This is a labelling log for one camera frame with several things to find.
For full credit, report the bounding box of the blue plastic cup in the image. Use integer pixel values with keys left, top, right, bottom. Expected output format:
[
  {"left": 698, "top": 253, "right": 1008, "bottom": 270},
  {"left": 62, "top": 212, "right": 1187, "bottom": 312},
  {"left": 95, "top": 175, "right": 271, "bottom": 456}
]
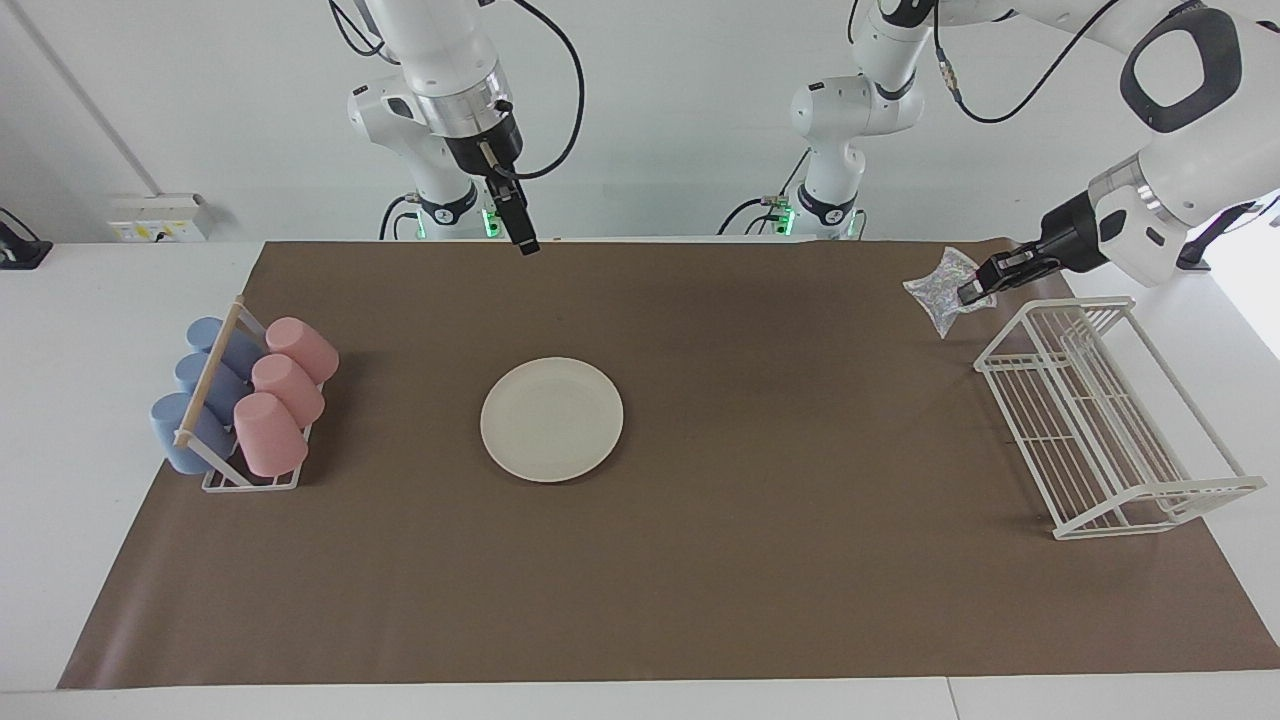
[
  {"left": 175, "top": 352, "right": 251, "bottom": 426},
  {"left": 186, "top": 317, "right": 266, "bottom": 379},
  {"left": 150, "top": 392, "right": 236, "bottom": 475}
]

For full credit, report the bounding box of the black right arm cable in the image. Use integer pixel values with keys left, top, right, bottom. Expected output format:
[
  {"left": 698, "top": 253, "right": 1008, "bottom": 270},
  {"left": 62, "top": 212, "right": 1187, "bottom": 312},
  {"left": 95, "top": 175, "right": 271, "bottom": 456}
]
[{"left": 480, "top": 0, "right": 586, "bottom": 181}]

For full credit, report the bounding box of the brown table mat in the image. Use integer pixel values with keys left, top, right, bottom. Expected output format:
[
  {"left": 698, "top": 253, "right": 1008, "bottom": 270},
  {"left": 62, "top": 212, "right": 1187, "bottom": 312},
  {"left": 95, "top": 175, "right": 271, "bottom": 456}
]
[{"left": 57, "top": 240, "right": 1280, "bottom": 691}]

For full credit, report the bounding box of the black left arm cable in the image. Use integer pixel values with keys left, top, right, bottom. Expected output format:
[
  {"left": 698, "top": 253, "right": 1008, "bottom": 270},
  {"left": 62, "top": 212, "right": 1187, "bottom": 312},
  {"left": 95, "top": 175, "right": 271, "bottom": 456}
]
[{"left": 930, "top": 0, "right": 1126, "bottom": 125}]

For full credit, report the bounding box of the cup rack with wooden bar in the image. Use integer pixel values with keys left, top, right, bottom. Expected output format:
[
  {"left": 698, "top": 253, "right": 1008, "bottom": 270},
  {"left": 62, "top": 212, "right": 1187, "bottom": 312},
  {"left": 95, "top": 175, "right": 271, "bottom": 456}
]
[{"left": 173, "top": 296, "right": 326, "bottom": 493}]

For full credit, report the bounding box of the pink plastic cup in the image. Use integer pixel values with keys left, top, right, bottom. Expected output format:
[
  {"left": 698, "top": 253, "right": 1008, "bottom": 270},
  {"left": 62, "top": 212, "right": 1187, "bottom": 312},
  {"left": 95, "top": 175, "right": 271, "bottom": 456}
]
[
  {"left": 233, "top": 392, "right": 309, "bottom": 478},
  {"left": 251, "top": 354, "right": 326, "bottom": 428},
  {"left": 265, "top": 317, "right": 340, "bottom": 385}
]

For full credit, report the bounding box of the white wire dish rack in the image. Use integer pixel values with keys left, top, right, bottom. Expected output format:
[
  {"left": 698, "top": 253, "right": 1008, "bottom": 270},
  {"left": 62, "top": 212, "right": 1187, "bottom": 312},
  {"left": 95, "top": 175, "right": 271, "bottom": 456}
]
[{"left": 974, "top": 296, "right": 1267, "bottom": 541}]

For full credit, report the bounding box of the black table clamp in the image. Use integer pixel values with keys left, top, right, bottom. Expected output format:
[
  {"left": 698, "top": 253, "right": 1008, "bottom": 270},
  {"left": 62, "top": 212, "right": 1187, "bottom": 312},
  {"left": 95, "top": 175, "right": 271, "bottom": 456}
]
[{"left": 0, "top": 208, "right": 53, "bottom": 269}]

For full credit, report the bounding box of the black base cable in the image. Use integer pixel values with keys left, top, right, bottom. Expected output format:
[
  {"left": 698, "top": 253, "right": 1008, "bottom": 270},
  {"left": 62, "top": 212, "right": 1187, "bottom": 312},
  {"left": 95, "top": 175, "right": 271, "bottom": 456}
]
[
  {"left": 717, "top": 150, "right": 813, "bottom": 237},
  {"left": 378, "top": 195, "right": 421, "bottom": 241}
]

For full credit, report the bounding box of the cream round plate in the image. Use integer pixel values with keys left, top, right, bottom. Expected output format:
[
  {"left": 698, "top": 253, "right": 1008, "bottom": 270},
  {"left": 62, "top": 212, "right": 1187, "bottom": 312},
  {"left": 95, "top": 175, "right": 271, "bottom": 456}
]
[{"left": 480, "top": 357, "right": 624, "bottom": 484}]

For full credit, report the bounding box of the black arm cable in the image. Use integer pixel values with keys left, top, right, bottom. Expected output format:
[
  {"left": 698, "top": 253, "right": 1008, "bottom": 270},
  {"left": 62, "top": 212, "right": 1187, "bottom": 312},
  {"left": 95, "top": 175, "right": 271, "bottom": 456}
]
[
  {"left": 930, "top": 0, "right": 1126, "bottom": 125},
  {"left": 480, "top": 0, "right": 586, "bottom": 181}
]

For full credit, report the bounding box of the white wall socket box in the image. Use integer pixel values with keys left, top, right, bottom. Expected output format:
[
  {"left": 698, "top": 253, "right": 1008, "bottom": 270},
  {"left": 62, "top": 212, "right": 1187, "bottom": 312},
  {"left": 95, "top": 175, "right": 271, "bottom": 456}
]
[{"left": 108, "top": 193, "right": 213, "bottom": 243}]

